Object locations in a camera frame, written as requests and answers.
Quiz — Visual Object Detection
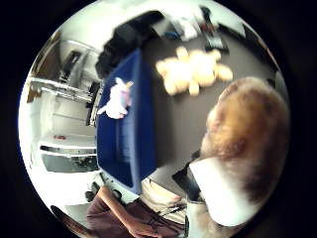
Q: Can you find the brown and white plush toy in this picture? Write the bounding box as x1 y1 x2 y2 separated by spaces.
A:
188 76 291 228

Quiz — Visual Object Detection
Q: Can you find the the person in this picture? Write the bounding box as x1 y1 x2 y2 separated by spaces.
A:
86 178 188 238

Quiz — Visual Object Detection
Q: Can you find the blue storage box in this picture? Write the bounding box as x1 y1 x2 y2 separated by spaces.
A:
95 48 159 196

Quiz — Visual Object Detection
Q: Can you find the white and pink plush toy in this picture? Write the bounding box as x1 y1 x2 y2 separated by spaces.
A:
96 76 135 120

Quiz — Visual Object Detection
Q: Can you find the yellow plush toy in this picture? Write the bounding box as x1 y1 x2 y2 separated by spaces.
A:
155 46 235 97

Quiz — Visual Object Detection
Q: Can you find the dark grey tray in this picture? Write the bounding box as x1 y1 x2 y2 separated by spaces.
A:
40 152 100 175

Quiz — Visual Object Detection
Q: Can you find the white cloth bundle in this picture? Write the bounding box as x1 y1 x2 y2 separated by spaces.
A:
170 16 200 42

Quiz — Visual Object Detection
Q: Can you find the white shelf unit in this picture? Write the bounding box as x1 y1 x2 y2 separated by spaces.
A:
27 76 97 133

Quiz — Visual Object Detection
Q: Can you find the black device with cable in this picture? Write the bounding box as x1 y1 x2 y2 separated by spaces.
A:
199 5 230 55

